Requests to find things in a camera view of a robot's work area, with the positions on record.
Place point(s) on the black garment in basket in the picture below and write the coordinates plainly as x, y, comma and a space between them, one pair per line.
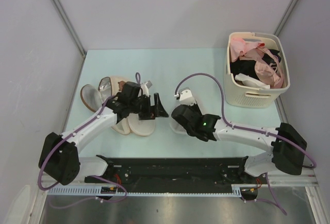
247, 67

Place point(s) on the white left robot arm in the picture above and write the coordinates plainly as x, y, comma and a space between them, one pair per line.
60, 153

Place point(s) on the white bra in basket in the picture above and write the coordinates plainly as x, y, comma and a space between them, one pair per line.
251, 82

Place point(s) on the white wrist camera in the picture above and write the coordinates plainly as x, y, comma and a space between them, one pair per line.
145, 87
185, 97

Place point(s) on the silver brown-rimmed bra cup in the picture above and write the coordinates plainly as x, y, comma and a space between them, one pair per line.
91, 97

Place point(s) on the cream plastic laundry basket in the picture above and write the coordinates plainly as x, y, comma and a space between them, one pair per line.
236, 93

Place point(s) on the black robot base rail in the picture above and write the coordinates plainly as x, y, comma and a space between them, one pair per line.
176, 172

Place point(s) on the white slotted cable duct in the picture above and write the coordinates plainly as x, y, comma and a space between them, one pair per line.
155, 190

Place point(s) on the pink bras in basket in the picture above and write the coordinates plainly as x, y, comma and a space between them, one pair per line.
243, 50

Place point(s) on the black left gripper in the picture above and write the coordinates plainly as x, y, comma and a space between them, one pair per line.
156, 110

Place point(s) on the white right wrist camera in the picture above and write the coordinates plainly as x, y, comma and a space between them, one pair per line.
185, 97

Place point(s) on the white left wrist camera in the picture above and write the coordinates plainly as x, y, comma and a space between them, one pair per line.
145, 87

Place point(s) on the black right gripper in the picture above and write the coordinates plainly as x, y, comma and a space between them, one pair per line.
195, 107

